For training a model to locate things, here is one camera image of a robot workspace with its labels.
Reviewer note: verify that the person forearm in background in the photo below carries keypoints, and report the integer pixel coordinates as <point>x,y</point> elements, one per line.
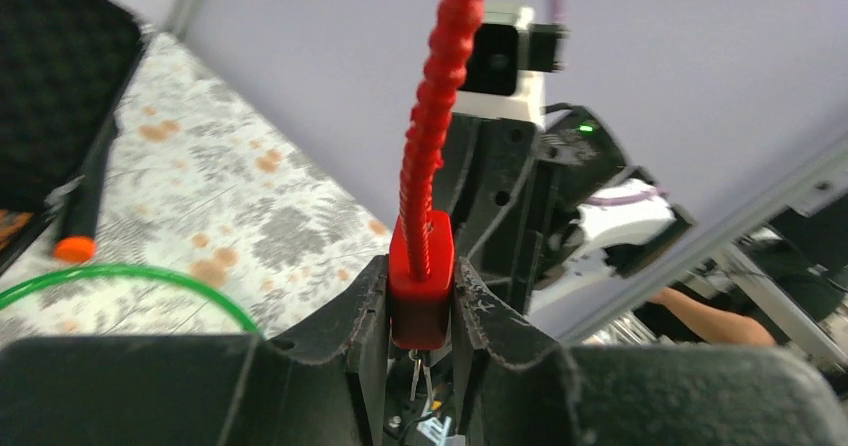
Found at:
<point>711,324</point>

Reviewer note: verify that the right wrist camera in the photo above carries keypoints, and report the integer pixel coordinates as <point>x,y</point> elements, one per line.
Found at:
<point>505,75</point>

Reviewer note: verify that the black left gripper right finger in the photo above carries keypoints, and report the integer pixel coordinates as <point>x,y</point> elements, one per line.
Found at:
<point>515,385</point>

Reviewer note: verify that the black marker orange cap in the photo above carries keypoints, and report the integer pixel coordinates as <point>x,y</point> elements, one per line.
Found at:
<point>77,237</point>

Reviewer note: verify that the black poker chip case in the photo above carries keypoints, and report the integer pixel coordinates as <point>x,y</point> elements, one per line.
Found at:
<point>65,64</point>

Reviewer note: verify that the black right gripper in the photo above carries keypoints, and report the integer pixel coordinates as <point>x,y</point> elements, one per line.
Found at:
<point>503,185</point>

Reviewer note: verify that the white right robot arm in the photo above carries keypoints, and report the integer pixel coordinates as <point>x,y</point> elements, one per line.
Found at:
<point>624,221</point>

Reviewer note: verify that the red cable lock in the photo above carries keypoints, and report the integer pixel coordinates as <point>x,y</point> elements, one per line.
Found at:
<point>422,252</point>

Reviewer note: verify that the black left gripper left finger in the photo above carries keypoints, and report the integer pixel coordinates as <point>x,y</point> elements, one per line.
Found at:
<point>321,382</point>

